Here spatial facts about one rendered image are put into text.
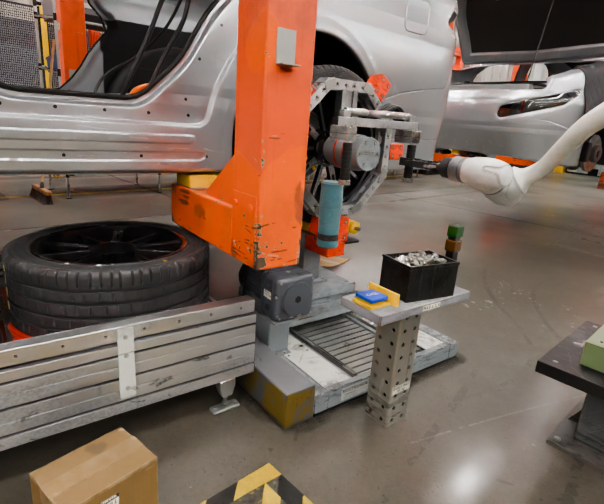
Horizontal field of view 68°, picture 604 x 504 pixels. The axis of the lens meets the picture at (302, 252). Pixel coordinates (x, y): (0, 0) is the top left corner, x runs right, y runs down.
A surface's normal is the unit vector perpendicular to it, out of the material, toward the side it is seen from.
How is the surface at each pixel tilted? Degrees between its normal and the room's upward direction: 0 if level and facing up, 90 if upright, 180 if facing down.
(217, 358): 90
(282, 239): 90
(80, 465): 0
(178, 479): 0
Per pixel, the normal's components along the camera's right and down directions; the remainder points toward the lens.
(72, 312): 0.02, 0.29
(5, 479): 0.07, -0.96
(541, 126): -0.24, 0.25
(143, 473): 0.78, 0.23
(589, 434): -0.73, 0.14
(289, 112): 0.59, 0.27
